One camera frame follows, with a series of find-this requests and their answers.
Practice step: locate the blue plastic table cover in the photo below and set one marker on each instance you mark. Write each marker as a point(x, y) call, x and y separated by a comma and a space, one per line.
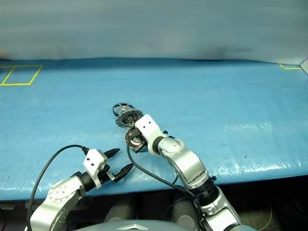
point(192, 96)

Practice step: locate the dark rounded shape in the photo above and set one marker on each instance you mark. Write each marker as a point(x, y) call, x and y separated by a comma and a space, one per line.
point(183, 213)
point(119, 210)

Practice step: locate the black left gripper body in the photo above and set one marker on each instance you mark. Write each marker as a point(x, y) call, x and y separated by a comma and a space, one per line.
point(106, 178)

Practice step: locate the motor housing with copper windings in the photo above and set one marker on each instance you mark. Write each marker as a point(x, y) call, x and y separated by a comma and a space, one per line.
point(130, 140)

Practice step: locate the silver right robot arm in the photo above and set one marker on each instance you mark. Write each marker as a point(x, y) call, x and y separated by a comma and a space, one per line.
point(190, 166)

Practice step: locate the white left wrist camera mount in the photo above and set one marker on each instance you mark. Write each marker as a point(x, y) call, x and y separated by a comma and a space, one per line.
point(93, 160)

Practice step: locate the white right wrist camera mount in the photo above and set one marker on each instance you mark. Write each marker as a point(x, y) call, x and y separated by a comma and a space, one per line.
point(149, 127)

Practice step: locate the grey robot torso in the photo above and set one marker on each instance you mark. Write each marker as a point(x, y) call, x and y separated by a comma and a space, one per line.
point(134, 226)

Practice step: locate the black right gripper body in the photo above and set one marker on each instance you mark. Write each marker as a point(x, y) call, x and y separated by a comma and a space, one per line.
point(139, 149)

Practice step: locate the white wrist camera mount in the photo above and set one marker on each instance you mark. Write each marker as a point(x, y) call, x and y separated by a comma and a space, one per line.
point(93, 160)
point(149, 127)

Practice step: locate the light grey board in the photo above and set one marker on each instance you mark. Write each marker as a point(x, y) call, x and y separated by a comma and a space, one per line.
point(305, 65)

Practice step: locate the black spoked rotor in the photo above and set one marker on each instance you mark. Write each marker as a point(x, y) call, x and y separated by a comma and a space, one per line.
point(124, 108)

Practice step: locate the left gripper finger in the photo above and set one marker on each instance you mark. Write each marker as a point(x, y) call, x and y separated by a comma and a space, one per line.
point(124, 171)
point(111, 153)

